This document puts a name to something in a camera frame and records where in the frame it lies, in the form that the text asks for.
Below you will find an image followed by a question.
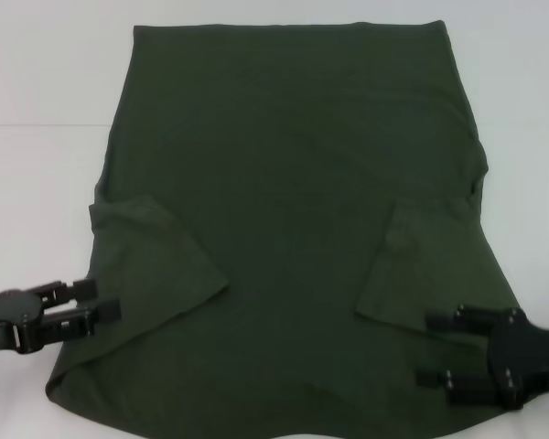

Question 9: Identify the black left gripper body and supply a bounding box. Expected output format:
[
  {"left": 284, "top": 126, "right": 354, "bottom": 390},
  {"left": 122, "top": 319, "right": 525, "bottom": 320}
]
[{"left": 0, "top": 287, "right": 46, "bottom": 357}]

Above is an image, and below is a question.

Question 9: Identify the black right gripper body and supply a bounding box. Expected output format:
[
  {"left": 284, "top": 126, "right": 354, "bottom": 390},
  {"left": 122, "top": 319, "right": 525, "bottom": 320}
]
[{"left": 487, "top": 306, "right": 549, "bottom": 412}]

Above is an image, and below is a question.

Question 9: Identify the dark green shirt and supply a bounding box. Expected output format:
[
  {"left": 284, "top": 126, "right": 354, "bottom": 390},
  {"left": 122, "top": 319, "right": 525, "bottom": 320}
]
[{"left": 44, "top": 18, "right": 537, "bottom": 439}]

